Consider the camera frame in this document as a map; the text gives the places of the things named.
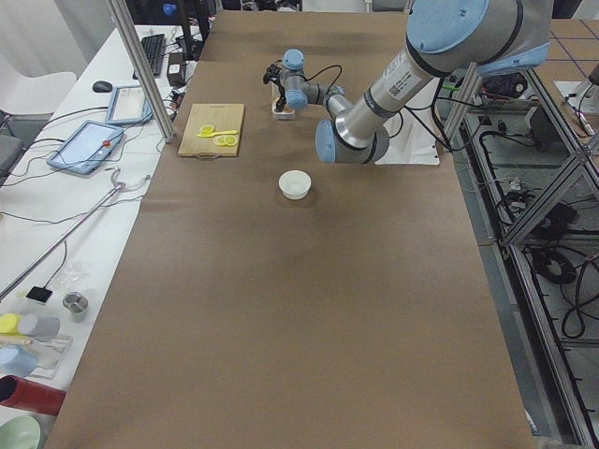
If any blue teach pendant far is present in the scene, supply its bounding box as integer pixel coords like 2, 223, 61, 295
105, 85, 153, 125

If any grey cup lying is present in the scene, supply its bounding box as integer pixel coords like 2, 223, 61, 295
18, 313, 61, 341

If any blue teach pendant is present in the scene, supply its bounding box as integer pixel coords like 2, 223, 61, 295
47, 121, 124, 175
105, 85, 153, 125

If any clear plastic egg carton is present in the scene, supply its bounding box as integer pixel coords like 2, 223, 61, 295
270, 85, 296, 121

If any green bowl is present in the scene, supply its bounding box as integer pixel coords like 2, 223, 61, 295
0, 416, 44, 449

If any black keyboard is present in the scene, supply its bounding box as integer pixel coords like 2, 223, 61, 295
140, 34, 166, 78

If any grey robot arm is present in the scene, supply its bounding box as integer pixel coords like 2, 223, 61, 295
263, 1, 553, 164

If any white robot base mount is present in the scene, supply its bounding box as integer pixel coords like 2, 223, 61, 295
375, 109, 440, 166

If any bamboo cutting board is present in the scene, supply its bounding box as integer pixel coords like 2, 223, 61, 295
178, 103, 245, 158

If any yellow plastic knife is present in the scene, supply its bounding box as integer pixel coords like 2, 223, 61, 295
197, 130, 239, 138

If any white ceramic bowl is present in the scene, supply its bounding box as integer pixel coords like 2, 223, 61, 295
278, 169, 312, 200

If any blue teach pendant near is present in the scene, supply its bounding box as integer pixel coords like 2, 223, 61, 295
47, 121, 124, 175

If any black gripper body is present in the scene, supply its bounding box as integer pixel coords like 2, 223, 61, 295
274, 81, 286, 107

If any yellow cup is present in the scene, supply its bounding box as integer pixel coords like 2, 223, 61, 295
0, 313, 22, 336

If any black computer mouse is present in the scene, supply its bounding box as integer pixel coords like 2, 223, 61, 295
92, 80, 113, 94

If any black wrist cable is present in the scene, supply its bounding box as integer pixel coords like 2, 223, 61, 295
303, 64, 343, 97

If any small steel cup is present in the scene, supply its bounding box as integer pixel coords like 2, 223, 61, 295
62, 291, 89, 323

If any long metal rod tool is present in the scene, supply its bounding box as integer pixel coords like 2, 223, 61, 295
1, 168, 152, 300

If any red cylinder bottle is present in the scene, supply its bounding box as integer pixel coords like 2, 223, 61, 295
1, 375, 66, 416

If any aluminium frame post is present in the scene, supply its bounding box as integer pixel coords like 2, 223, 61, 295
107, 0, 175, 143

